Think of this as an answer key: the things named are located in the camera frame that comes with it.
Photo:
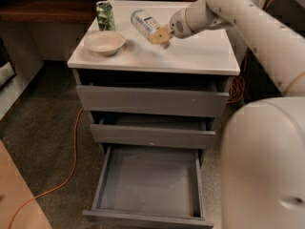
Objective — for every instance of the dark wooden desk top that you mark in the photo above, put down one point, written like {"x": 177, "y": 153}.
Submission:
{"x": 52, "y": 11}

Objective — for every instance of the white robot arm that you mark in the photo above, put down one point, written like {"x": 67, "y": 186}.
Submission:
{"x": 263, "y": 144}

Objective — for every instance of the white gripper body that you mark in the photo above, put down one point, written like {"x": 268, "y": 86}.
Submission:
{"x": 177, "y": 25}

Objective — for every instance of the grey drawer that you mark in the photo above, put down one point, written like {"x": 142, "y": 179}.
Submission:
{"x": 152, "y": 130}
{"x": 152, "y": 101}
{"x": 150, "y": 187}

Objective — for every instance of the grey top drawer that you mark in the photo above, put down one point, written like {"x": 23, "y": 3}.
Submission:
{"x": 152, "y": 101}

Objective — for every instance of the white and grey drawer cabinet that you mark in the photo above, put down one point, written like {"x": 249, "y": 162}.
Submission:
{"x": 192, "y": 64}

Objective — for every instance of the white bowl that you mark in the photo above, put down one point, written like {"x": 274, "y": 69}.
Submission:
{"x": 106, "y": 43}

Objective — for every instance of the clear blue plastic bottle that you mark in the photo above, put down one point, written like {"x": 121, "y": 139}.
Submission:
{"x": 146, "y": 25}

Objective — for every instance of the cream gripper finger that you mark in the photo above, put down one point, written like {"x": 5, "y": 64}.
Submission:
{"x": 160, "y": 36}

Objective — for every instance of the green soda can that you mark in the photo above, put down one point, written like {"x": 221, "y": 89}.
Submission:
{"x": 105, "y": 16}

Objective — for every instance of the grey bottom drawer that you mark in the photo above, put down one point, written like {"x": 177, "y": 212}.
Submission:
{"x": 150, "y": 187}

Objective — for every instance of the grey middle drawer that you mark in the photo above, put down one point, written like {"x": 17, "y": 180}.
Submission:
{"x": 152, "y": 130}

